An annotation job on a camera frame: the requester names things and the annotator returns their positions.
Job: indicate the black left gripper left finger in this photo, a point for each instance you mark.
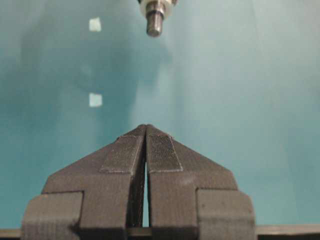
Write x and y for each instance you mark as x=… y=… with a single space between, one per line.
x=95 y=198

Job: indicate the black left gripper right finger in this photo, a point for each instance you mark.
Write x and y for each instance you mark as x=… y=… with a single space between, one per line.
x=191 y=197

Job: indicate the threaded steel shaft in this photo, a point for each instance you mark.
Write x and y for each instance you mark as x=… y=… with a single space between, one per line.
x=155 y=14

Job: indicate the middle tape marker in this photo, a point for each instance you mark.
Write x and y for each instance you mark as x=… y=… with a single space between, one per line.
x=95 y=100

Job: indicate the tape marker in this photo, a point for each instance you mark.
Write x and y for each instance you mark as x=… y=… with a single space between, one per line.
x=95 y=100
x=94 y=25

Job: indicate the teal table cloth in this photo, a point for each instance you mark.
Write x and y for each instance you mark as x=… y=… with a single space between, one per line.
x=235 y=80

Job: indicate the right tape marker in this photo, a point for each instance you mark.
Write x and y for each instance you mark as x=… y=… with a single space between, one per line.
x=94 y=25

